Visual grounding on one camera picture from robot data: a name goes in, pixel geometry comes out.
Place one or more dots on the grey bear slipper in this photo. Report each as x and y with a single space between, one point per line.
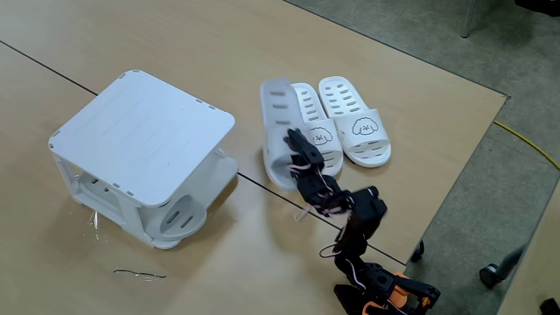
275 144
192 207

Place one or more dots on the white dog slipper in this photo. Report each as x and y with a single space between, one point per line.
328 122
363 140

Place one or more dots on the white plastic shoe rack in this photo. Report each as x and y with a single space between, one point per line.
144 131

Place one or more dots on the black table caster wheel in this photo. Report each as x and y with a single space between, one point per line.
417 252

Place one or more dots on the clear tape strip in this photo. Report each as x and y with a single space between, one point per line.
140 274
95 219

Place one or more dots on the grey metal chair leg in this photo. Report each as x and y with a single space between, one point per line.
468 17

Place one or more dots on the black object on floor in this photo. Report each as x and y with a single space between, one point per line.
549 307

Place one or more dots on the black chair base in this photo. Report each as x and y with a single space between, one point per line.
540 6

